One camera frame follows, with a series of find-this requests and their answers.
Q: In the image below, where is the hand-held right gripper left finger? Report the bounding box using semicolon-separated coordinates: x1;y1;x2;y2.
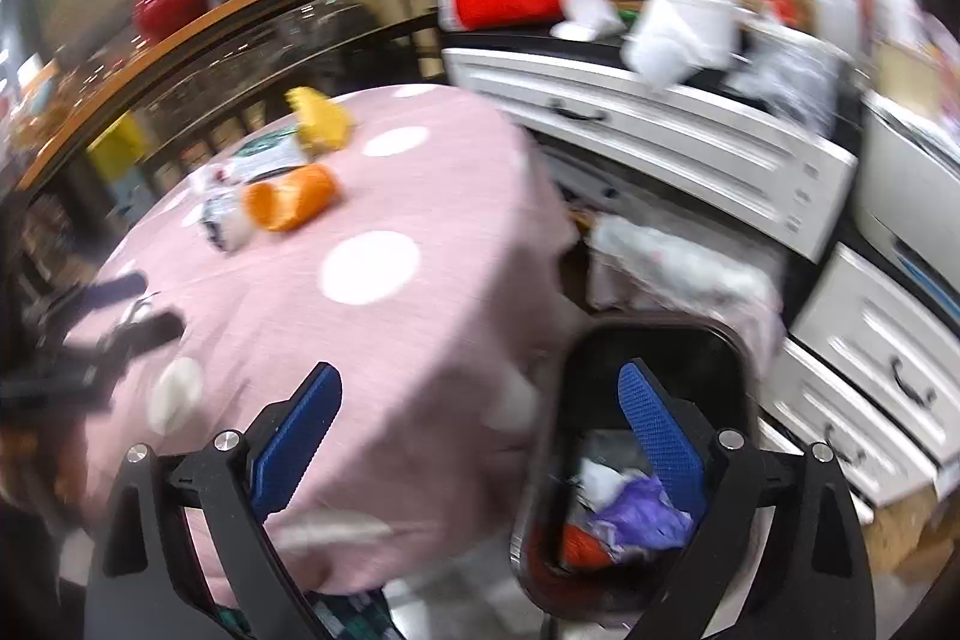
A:
86;361;391;640

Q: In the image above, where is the yellow sign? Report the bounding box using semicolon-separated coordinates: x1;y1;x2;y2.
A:
86;111;147;184

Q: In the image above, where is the orange plastic cup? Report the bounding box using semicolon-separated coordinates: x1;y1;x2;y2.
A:
246;164;340;234

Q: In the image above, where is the white printer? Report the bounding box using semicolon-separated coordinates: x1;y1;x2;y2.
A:
855;85;960;289

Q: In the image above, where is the yellow wrapper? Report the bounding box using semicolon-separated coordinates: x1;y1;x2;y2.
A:
285;85;355;155

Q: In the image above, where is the white paper cup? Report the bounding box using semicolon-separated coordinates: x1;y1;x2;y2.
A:
551;0;623;41

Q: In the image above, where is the pink polka dot tablecloth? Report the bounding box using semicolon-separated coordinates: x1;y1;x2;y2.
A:
71;85;578;611

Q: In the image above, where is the white lace cover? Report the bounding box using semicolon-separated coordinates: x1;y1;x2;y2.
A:
589;212;781;326

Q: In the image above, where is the white drawer with black handle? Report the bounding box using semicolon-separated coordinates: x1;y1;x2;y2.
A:
441;46;860;262

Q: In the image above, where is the purple plastic bag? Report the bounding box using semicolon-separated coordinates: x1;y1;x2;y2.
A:
589;471;695;555

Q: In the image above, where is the wooden counter rail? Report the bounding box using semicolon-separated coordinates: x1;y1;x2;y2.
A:
15;0;451;191

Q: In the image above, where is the clear plastic wrapper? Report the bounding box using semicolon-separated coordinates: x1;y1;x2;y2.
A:
187;166;257;253

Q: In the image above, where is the white toilet paper roll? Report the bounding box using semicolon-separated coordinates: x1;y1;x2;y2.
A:
622;0;740;90

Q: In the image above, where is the white plastic bottle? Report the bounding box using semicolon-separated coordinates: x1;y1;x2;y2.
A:
870;0;923;49

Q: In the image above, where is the dark brown trash bin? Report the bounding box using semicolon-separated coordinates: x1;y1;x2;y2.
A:
510;319;758;618

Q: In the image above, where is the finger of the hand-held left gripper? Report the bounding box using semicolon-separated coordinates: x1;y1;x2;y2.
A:
66;308;186;380
51;270;149;331

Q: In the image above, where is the clear plastic bag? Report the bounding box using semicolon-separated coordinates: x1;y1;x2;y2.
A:
727;29;841;131

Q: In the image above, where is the orange net bag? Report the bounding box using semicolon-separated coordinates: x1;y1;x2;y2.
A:
561;524;605;570

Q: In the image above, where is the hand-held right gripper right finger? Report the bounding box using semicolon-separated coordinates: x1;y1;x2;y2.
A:
616;359;878;640

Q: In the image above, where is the green and white packet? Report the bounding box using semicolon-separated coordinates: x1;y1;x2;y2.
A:
225;131;310;180

